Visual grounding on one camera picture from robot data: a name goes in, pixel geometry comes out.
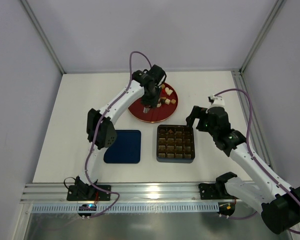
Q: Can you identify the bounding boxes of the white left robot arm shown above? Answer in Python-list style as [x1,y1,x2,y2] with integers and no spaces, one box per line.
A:
[74,65,167,192]

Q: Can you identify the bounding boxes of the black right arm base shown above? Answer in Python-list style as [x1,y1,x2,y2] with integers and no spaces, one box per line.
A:
[198,183,228,200]

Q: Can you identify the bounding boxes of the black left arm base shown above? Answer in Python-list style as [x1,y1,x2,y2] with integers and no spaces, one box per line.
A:
[63,176,111,202]

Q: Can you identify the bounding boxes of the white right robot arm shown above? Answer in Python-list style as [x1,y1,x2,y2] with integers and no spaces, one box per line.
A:
[157,105,300,235]

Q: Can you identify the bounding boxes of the white cube chocolate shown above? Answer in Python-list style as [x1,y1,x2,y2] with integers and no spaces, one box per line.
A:
[165,99,171,105]

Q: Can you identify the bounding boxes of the cream square chocolate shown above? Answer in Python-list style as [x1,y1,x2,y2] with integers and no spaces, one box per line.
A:
[166,89,173,96]

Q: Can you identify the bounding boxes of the blue chocolate box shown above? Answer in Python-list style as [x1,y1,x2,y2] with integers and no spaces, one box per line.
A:
[156,124,195,164]

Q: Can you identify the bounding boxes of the round red tray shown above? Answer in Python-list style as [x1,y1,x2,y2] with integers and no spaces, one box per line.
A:
[128,83,179,123]

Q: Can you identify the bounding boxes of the blue box lid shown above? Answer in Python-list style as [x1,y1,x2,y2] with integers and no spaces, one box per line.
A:
[103,129,142,164]

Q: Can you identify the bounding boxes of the right controller board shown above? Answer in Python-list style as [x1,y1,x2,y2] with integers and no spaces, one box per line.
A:
[217,202,236,217]

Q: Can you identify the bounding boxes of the controller board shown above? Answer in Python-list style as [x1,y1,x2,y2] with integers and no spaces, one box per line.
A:
[217,202,236,217]
[78,203,97,218]

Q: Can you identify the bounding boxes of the left controller board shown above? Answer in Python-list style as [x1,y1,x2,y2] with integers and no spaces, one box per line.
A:
[78,203,97,218]

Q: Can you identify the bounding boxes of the aluminium right side rail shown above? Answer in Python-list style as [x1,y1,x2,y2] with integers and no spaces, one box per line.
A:
[231,69,273,168]

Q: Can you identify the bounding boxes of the aluminium rail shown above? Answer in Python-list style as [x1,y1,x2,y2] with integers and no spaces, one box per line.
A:
[20,181,258,202]
[231,69,273,168]

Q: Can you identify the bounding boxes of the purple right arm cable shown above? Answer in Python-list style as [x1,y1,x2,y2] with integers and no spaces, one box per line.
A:
[213,88,300,235]

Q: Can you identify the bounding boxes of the aluminium front rail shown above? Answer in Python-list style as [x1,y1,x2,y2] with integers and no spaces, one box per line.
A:
[20,181,258,202]

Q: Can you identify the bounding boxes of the aluminium right frame post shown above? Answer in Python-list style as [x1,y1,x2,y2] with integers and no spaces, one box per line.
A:
[239,0,287,74]

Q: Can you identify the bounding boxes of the aluminium frame post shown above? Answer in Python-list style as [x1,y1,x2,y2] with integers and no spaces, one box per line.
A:
[19,0,66,75]
[239,0,287,74]

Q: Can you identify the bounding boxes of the slotted cable duct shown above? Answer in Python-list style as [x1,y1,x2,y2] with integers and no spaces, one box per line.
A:
[31,202,219,214]

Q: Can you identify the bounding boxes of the aluminium left frame post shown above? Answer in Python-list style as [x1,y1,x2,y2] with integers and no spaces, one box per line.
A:
[19,0,66,75]

